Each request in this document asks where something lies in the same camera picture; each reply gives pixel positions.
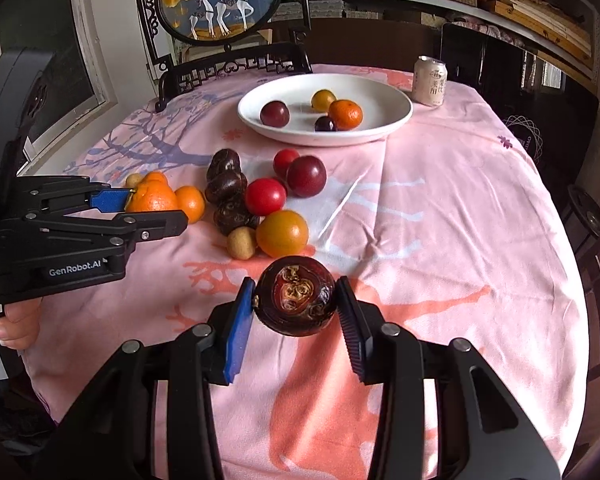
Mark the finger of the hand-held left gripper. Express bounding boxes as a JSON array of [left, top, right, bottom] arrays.
[[0, 210, 189, 262], [14, 175, 132, 217]]

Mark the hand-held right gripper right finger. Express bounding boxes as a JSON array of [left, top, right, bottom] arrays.
[[334, 276, 563, 480]]

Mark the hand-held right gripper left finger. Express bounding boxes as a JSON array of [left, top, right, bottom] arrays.
[[30, 276, 257, 480]]

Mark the knobbed orange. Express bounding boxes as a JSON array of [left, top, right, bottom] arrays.
[[126, 171, 180, 213]]

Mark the dark brown mangosteen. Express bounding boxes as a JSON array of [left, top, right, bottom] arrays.
[[255, 256, 337, 337]]

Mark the white plate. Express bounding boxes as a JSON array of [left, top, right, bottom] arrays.
[[237, 73, 414, 147]]

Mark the person's left hand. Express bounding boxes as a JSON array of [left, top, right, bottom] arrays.
[[0, 296, 42, 351]]

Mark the orange tangerine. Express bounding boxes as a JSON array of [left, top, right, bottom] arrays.
[[328, 99, 364, 130], [174, 185, 206, 225]]

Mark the dark brown water chestnut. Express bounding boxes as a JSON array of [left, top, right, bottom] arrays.
[[204, 171, 248, 206], [206, 148, 243, 181], [213, 200, 261, 237]]

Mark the large yellow orange plum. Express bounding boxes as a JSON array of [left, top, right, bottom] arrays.
[[255, 210, 309, 258]]

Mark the bright red plum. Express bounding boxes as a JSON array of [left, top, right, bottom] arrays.
[[245, 177, 288, 217]]

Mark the pink printed tablecloth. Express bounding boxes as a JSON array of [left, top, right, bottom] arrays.
[[22, 63, 589, 480]]

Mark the small red plum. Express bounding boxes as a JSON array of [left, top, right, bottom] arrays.
[[272, 148, 301, 179]]

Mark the dark red plum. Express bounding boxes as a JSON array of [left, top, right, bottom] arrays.
[[286, 155, 328, 198], [259, 100, 291, 128]]

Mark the small yellow plum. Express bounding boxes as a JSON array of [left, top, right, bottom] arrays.
[[311, 89, 338, 113]]

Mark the dark wooden chair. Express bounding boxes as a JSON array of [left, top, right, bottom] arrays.
[[564, 184, 600, 383]]

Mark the beige drink can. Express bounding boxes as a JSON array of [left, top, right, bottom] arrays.
[[412, 55, 449, 109]]

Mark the dark cabinet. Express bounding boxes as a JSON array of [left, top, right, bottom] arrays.
[[439, 22, 600, 206]]

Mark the white window frame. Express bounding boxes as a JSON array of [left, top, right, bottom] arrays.
[[0, 0, 119, 163]]

